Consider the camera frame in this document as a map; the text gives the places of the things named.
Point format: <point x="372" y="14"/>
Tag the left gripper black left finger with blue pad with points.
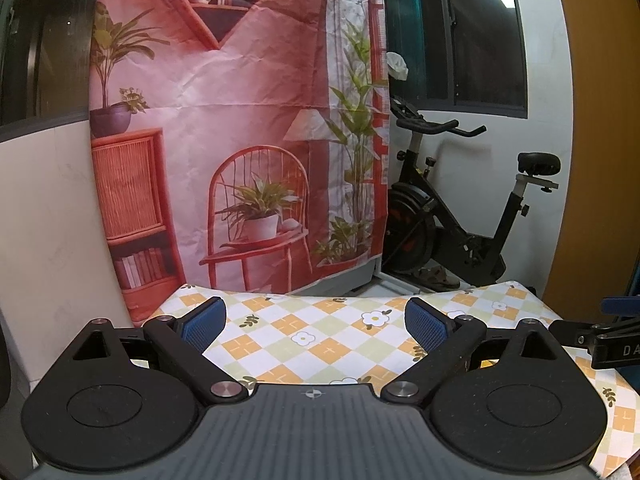
<point x="160" y="362"/>

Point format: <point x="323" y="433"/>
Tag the dark window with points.
<point x="465" y="55"/>

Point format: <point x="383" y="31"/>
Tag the wooden orange door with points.
<point x="598" y="245"/>

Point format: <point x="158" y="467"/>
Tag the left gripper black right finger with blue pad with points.
<point x="454" y="346"/>

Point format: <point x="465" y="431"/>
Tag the checkered floral tablecloth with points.
<point x="341" y="341"/>

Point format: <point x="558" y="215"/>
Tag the red printed backdrop cloth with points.
<point x="238" y="144"/>

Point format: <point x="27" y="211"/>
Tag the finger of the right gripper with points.
<point x="610" y="346"/>
<point x="621" y="305"/>

